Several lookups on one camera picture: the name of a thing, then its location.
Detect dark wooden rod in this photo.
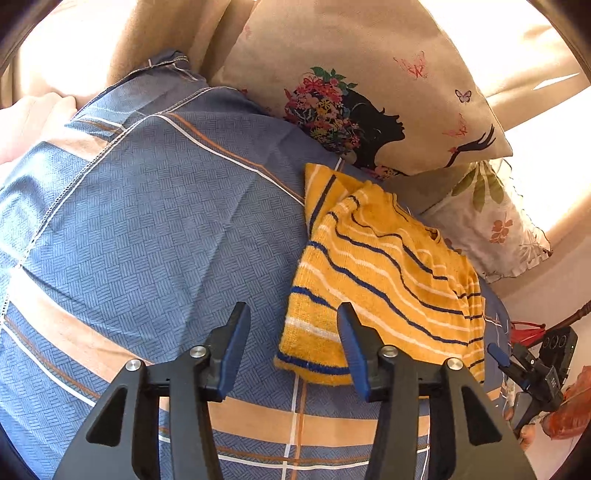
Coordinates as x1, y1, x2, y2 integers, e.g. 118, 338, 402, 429
544, 299, 591, 331

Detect beige silhouette print pillow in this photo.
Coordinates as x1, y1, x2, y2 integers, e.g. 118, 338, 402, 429
210, 0, 514, 181

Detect red object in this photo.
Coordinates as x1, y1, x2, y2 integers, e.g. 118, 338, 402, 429
510, 320, 548, 346

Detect person's right hand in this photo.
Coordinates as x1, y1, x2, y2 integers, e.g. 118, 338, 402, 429
503, 401, 539, 451

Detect pink cloth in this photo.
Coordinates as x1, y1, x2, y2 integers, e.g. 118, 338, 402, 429
0, 92, 79, 185

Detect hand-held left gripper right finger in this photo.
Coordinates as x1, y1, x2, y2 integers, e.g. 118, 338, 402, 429
337, 302, 539, 480

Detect blue checked bed sheet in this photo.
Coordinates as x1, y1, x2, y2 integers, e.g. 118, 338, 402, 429
0, 50, 514, 480

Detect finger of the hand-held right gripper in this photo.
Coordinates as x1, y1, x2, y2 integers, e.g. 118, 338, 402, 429
488, 342, 532, 391

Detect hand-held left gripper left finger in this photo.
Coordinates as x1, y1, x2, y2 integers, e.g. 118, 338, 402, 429
53, 302, 252, 480

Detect yellow striped knit sweater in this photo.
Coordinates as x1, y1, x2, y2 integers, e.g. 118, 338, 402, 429
274, 162, 487, 387

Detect white leaf print pillow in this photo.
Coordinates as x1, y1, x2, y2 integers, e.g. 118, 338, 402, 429
418, 159, 553, 283

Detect orange crumpled bag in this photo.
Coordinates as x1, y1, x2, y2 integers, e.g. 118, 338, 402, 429
541, 377, 588, 440

